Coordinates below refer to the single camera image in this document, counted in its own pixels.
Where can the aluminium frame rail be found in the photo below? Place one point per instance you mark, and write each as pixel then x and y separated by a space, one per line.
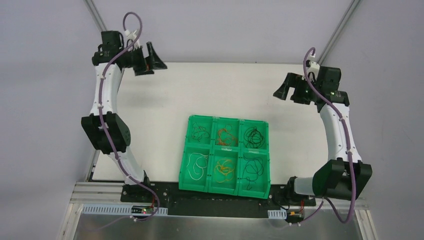
pixel 110 192

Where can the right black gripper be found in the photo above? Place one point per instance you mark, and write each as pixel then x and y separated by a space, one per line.
pixel 294 90

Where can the white cable duct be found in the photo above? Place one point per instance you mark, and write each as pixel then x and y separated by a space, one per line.
pixel 118 210
pixel 279 214

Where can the right white cable duct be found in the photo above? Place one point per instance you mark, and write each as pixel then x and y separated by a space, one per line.
pixel 279 214

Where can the left white cable duct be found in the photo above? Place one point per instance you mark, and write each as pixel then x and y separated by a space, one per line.
pixel 118 210

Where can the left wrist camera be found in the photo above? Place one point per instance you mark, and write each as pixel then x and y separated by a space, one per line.
pixel 131 36

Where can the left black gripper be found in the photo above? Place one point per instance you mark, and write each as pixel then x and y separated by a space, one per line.
pixel 141 60

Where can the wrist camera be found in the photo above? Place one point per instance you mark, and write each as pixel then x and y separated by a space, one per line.
pixel 131 36
pixel 312 70

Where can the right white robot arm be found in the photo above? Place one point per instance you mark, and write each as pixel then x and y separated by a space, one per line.
pixel 344 175

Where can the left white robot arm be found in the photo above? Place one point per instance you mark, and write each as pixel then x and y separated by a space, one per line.
pixel 105 129

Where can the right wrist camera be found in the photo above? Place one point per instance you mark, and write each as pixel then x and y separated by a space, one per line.
pixel 312 70

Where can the green six-compartment tray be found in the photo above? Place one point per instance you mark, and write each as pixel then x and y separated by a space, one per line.
pixel 228 156

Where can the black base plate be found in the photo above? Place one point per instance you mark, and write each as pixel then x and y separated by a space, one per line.
pixel 192 206

